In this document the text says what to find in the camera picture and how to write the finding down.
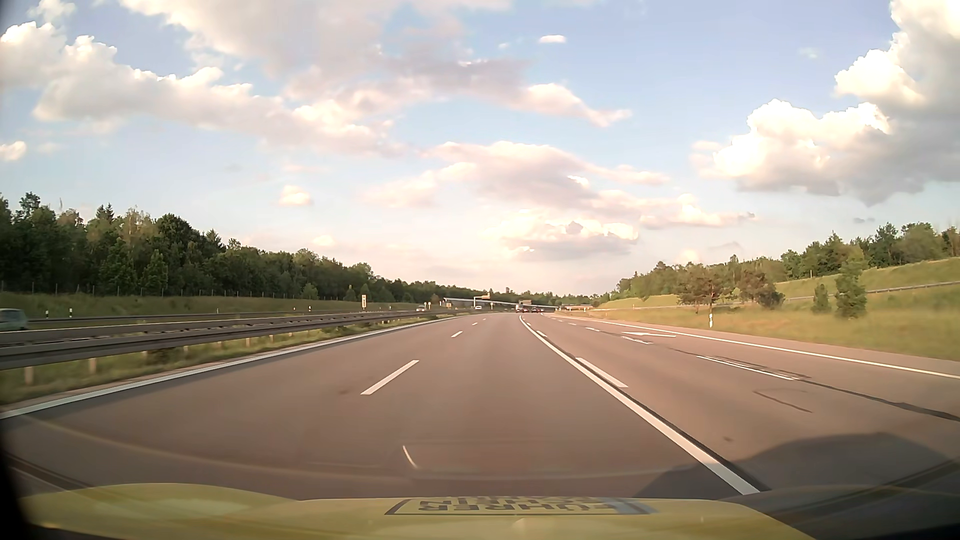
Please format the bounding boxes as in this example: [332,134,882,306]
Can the road markings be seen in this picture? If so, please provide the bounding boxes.
[0,312,960,496]

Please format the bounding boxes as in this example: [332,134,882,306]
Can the guard rail on bank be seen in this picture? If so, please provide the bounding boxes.
[600,280,960,312]

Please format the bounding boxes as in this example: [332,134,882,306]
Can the grass median strip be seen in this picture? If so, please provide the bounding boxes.
[0,314,459,407]

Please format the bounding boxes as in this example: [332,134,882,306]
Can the grey asphalt road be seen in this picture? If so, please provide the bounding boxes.
[0,311,960,501]

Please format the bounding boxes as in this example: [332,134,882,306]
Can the grass verge with fence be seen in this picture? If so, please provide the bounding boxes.
[0,282,421,321]

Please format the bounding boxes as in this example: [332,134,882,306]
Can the wood of trees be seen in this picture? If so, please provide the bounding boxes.
[0,192,601,307]

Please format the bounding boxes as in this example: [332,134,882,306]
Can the car's own bonnet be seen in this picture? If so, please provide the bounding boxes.
[18,482,960,540]

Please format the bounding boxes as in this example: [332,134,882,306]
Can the metal guard rail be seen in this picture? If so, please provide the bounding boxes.
[0,308,466,386]

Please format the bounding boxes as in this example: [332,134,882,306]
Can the grass bank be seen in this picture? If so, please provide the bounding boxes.
[558,257,960,363]

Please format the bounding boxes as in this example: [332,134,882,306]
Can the row of trees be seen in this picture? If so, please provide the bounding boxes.
[611,221,960,312]

